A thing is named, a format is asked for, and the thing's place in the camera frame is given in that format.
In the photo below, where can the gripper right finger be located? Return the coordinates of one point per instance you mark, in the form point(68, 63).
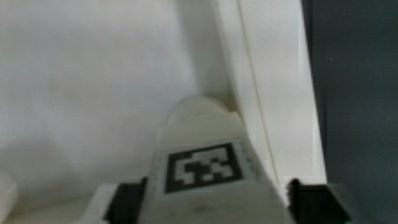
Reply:
point(314, 204)

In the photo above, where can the white leg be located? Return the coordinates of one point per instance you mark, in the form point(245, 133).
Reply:
point(208, 185)

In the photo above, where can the white square tabletop part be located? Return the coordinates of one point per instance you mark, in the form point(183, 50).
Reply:
point(105, 59)

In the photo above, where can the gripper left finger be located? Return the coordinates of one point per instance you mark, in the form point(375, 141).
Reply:
point(126, 202)

